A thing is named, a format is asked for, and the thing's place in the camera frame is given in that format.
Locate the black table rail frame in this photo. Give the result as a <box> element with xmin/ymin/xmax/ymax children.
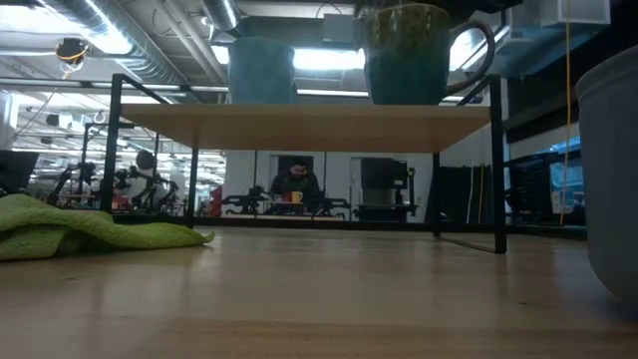
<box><xmin>112</xmin><ymin>212</ymin><xmax>589</xmax><ymax>241</ymax></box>

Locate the light blue mug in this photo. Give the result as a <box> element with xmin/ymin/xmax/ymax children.
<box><xmin>227</xmin><ymin>36</ymin><xmax>299</xmax><ymax>105</ymax></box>

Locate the fluorescent ceiling light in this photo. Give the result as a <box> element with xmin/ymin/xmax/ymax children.
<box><xmin>211</xmin><ymin>44</ymin><xmax>368</xmax><ymax>72</ymax></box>

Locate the white ceiling box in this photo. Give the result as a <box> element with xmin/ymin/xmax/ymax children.
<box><xmin>540</xmin><ymin>0</ymin><xmax>612</xmax><ymax>27</ymax></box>

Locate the grey mug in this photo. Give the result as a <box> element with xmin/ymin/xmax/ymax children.
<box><xmin>574</xmin><ymin>44</ymin><xmax>638</xmax><ymax>306</ymax></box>

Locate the green microfibre cloth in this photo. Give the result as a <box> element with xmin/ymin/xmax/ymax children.
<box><xmin>0</xmin><ymin>192</ymin><xmax>216</xmax><ymax>262</ymax></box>

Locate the wooden shelf with black frame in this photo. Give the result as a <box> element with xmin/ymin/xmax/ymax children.
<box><xmin>102</xmin><ymin>73</ymin><xmax>508</xmax><ymax>254</ymax></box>

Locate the black perforated rack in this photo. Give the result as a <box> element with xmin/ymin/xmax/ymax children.
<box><xmin>507</xmin><ymin>152</ymin><xmax>559</xmax><ymax>225</ymax></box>

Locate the person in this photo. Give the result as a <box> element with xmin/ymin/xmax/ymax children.
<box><xmin>270</xmin><ymin>158</ymin><xmax>323</xmax><ymax>213</ymax></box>
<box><xmin>122</xmin><ymin>149</ymin><xmax>170</xmax><ymax>209</ymax></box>

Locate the black monitor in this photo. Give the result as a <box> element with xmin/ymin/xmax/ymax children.
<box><xmin>0</xmin><ymin>151</ymin><xmax>40</xmax><ymax>196</ymax></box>

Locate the large silver ceiling duct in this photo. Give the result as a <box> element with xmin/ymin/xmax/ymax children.
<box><xmin>42</xmin><ymin>0</ymin><xmax>188</xmax><ymax>86</ymax></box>

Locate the silver round ceiling duct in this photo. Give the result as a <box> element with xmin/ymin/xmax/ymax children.
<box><xmin>201</xmin><ymin>0</ymin><xmax>241</xmax><ymax>32</ymax></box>

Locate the black dome ceiling camera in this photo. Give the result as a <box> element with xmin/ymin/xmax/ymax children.
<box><xmin>55</xmin><ymin>37</ymin><xmax>91</xmax><ymax>66</ymax></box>

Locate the green brown glazed mug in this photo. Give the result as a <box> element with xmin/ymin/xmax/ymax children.
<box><xmin>357</xmin><ymin>2</ymin><xmax>497</xmax><ymax>107</ymax></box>

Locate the black equipment cabinet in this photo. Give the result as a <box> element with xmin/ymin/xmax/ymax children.
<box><xmin>357</xmin><ymin>158</ymin><xmax>420</xmax><ymax>223</ymax></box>

